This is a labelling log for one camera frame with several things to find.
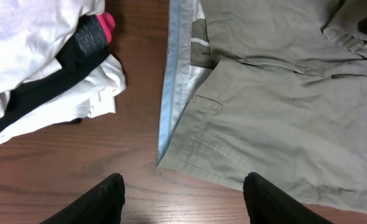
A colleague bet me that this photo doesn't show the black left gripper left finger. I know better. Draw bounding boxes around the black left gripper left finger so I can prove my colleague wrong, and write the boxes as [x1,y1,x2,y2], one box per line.
[41,173,125,224]

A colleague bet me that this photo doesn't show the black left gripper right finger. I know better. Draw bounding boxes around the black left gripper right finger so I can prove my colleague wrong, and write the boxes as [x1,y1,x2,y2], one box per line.
[243,172,332,224]

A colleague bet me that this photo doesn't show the khaki grey shorts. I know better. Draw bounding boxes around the khaki grey shorts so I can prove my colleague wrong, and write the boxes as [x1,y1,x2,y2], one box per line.
[159,0,367,213]

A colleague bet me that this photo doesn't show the white bottom garment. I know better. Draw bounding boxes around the white bottom garment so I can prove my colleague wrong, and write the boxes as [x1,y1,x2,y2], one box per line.
[0,55,126,144]

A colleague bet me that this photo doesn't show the white garment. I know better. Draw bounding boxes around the white garment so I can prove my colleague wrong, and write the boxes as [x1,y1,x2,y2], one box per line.
[0,55,126,144]
[0,0,105,118]

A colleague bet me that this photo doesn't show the black garment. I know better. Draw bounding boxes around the black garment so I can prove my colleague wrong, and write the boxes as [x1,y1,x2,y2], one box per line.
[0,15,109,132]

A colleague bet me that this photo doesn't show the white top garment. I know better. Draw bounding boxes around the white top garment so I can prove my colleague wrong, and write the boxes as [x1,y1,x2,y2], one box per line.
[0,0,105,118]

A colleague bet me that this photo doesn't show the red garment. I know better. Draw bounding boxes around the red garment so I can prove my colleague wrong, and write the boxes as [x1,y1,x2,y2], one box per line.
[96,12,116,43]

